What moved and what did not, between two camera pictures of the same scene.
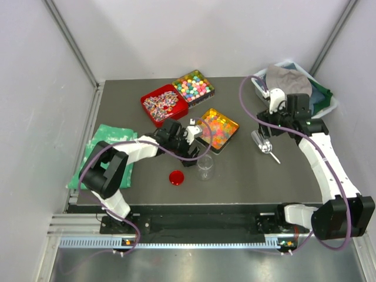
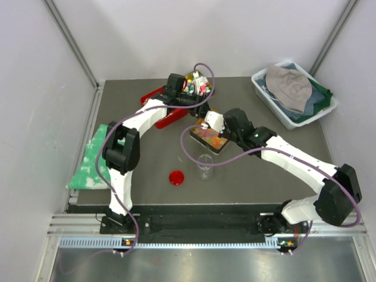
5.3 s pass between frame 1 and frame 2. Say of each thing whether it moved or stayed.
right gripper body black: moved
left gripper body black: moved
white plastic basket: stayed
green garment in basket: stayed
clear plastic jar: stayed
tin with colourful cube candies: stayed
